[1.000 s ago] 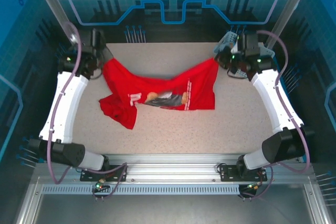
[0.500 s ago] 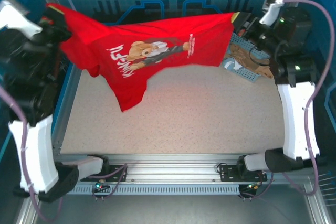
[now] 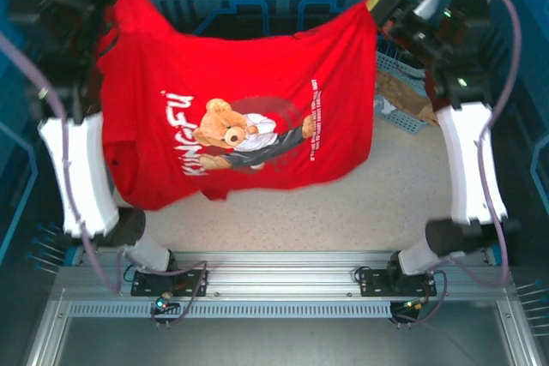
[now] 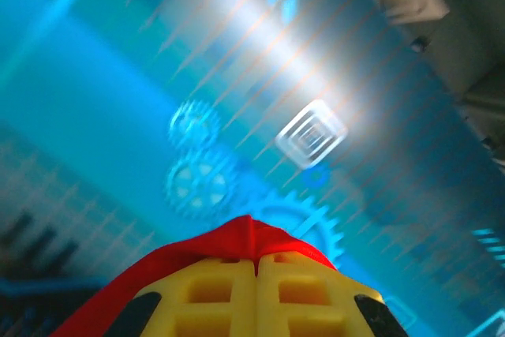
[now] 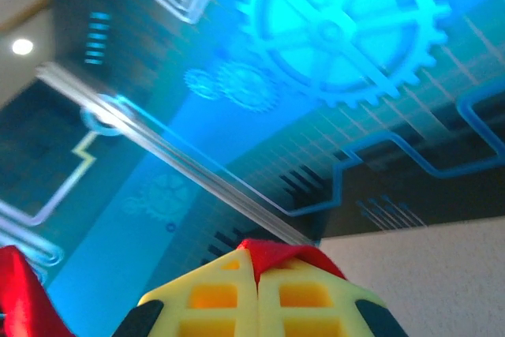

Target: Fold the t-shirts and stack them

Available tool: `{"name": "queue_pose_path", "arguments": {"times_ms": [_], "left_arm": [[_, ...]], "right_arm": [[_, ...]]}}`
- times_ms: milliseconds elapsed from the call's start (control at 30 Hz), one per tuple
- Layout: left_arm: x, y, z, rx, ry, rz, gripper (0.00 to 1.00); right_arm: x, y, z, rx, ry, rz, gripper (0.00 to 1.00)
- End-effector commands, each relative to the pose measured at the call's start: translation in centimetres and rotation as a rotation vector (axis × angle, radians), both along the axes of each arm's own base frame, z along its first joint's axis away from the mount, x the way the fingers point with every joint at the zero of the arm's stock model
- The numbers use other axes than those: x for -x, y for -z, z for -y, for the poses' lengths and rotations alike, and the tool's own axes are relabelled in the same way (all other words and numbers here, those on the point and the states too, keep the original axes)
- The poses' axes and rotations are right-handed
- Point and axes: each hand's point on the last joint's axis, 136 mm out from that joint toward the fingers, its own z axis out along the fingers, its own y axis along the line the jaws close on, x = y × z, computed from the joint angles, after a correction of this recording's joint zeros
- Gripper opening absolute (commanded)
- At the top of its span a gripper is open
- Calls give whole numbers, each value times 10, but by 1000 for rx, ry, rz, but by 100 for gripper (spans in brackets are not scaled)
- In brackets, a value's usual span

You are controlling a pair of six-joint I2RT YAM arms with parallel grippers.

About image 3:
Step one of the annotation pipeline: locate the red bear print t-shirt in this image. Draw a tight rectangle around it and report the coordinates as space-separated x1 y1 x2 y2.
96 0 378 212

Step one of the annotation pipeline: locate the tan t-shirt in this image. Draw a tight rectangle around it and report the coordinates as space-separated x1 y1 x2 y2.
375 69 438 127

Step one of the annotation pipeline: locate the light blue plastic basket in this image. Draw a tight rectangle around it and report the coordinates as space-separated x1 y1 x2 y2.
375 38 443 135

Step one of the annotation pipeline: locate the small connector with orange plug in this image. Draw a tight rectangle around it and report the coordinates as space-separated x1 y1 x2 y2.
392 297 430 315

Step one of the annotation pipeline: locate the small connector with green light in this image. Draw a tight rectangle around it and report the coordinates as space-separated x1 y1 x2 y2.
154 292 181 315

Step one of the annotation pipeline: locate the grey metal bottom panel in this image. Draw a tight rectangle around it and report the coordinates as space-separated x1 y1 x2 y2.
55 317 516 366

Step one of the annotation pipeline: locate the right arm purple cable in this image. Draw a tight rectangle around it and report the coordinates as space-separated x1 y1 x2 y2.
428 0 524 288

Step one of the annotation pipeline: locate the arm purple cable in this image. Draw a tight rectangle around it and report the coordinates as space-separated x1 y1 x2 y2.
428 0 524 288
0 0 125 297

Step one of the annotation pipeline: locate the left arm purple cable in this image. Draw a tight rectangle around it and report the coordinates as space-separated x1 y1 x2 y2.
0 0 125 297

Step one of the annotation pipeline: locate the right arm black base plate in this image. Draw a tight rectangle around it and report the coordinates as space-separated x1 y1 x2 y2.
359 269 437 297

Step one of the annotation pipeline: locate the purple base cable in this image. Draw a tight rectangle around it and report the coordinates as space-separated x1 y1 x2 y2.
149 261 210 331
389 269 449 328

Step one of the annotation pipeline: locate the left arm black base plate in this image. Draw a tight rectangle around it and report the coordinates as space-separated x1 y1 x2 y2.
130 269 210 297

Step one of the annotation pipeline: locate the aluminium mounting rail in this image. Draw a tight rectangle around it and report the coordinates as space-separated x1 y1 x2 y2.
55 249 516 298

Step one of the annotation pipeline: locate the aluminium lower frame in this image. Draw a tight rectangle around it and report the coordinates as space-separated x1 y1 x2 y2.
23 288 549 366

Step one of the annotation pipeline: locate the slotted grey cable duct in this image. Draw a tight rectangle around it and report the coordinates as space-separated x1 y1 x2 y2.
66 302 394 320

